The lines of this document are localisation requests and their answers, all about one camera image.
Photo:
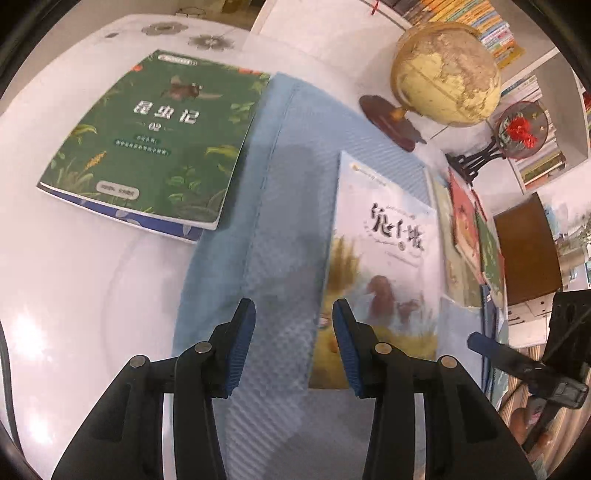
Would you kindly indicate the green cabbage insect book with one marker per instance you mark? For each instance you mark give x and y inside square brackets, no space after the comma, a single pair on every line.
[489,258]

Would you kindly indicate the pale green book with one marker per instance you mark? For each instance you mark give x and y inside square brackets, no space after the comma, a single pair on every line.
[441,240]

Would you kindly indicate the light blue textured mat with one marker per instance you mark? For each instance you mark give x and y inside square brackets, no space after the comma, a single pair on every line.
[277,230]

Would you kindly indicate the brown wooden cabinet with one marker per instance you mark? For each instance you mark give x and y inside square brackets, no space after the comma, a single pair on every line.
[526,249]

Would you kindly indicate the navy rabbit book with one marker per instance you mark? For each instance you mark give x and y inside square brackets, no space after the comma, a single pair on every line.
[152,222]

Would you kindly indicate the green beetle insect book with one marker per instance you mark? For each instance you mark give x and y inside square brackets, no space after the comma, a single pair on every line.
[161,138]

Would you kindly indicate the pale blue picture book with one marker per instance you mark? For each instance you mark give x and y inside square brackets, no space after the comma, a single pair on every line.
[392,258]

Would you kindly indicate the black flat ornament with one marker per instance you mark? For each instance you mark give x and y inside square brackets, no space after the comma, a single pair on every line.
[418,137]

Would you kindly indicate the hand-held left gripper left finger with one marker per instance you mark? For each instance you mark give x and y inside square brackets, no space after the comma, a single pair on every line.
[240,350]

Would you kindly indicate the person's right hand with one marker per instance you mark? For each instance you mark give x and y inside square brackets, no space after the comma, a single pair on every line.
[519,422]

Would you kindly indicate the round red flower embroidered fan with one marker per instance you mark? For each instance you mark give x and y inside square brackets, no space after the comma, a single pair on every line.
[519,129]

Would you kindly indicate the row of dark grey volumes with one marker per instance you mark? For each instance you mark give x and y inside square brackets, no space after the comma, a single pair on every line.
[406,4]

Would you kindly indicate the red poet book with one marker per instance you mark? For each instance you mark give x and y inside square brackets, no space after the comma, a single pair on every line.
[464,221]

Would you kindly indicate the grey flower table sticker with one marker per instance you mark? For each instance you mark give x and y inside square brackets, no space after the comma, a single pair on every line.
[161,29]
[212,41]

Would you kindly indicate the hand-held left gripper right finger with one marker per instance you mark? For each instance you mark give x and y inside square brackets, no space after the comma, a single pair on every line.
[346,355]

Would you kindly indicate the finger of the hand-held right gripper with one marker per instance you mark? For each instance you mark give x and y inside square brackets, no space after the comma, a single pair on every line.
[485,344]

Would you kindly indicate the antique globe on wooden base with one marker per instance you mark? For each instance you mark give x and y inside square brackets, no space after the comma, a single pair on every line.
[443,69]

